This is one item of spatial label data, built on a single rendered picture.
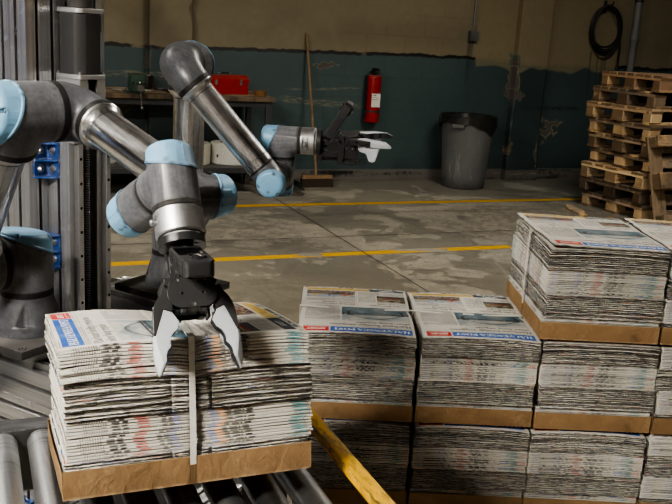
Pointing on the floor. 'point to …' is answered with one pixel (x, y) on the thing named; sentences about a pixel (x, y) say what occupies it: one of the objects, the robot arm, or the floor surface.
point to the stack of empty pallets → (624, 140)
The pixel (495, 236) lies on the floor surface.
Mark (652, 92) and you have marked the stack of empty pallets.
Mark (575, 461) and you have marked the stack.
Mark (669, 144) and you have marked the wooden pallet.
